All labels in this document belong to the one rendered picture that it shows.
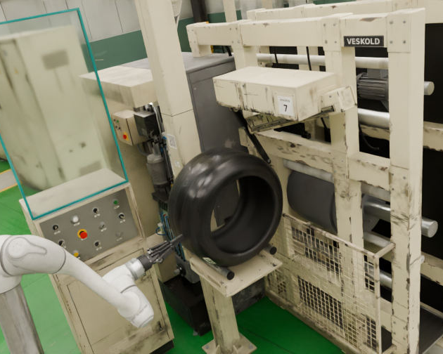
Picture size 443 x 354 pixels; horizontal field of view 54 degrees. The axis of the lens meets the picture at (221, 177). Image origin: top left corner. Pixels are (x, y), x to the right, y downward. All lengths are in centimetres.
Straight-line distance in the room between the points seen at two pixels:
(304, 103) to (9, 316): 135
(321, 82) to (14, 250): 131
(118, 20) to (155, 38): 1080
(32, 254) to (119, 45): 1148
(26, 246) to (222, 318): 164
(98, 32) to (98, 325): 1038
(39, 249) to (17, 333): 35
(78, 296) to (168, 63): 140
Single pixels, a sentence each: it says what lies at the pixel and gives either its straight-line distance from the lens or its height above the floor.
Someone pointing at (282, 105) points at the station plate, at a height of 170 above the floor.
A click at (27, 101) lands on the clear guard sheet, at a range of 232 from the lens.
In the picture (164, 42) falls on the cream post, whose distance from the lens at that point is 214.
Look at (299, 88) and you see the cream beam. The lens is 181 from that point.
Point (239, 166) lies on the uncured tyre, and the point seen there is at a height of 143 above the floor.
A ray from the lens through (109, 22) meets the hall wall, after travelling 1275.
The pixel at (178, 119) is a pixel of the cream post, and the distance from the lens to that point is 220.
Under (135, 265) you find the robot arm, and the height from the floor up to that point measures 116.
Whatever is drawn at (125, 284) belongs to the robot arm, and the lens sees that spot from 194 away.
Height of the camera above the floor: 221
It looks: 24 degrees down
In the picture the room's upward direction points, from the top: 11 degrees counter-clockwise
